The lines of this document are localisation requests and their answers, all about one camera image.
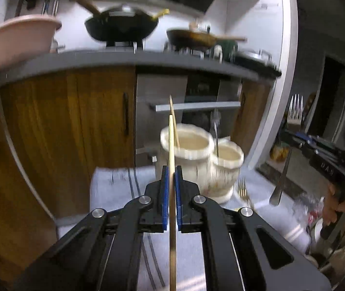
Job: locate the pink plastic basin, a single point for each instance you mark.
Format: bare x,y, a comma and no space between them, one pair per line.
17,39

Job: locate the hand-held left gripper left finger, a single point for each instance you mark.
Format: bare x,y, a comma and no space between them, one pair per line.
165,200

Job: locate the gold fork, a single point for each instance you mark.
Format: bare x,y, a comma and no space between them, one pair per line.
242,189

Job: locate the person's right hand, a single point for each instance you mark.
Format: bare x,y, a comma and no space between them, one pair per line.
331,206

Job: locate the cream ceramic double utensil holder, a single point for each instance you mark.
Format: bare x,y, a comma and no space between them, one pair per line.
202,169

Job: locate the brown frying pan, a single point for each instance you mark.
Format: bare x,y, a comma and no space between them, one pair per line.
193,38

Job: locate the yellow bag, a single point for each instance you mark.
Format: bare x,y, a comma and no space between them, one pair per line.
278,153

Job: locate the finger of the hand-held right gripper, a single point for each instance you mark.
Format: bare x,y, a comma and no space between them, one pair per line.
307,148
304,135

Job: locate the built-in oven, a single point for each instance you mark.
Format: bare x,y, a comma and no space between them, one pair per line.
160,91

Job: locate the hanging metal ladles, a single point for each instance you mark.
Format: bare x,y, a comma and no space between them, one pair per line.
51,6

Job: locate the green kettle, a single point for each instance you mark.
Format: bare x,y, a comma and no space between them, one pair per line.
229,50

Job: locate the wooden chopstick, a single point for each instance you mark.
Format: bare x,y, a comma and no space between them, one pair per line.
174,121
171,145

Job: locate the grey pan with lid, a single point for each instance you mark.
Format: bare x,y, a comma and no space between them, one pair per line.
257,60

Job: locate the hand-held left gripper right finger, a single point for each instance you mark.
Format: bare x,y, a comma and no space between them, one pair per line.
178,200

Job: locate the silver fork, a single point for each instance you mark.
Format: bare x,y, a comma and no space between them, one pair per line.
295,118

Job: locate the gas stove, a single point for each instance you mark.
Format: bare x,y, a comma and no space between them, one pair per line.
123,46

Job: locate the yellow spatula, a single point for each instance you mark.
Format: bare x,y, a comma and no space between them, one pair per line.
161,13

